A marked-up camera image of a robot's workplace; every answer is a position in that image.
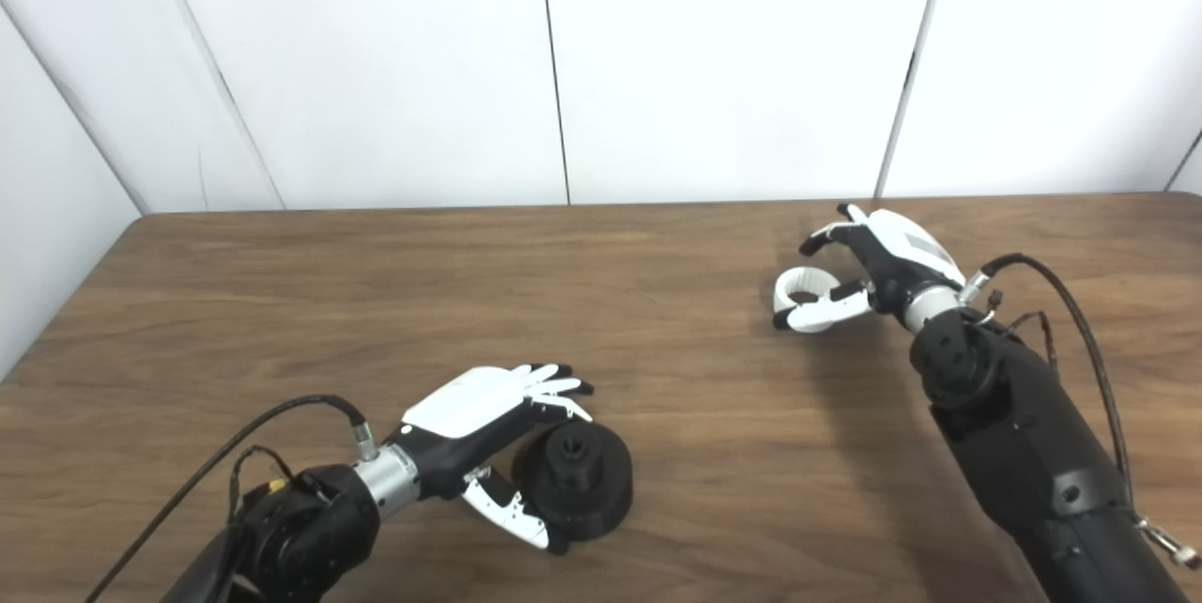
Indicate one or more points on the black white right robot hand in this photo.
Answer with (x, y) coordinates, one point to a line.
(897, 255)

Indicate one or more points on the round black plastic part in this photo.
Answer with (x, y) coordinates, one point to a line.
(587, 490)

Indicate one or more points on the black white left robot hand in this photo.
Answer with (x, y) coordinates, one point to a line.
(460, 410)

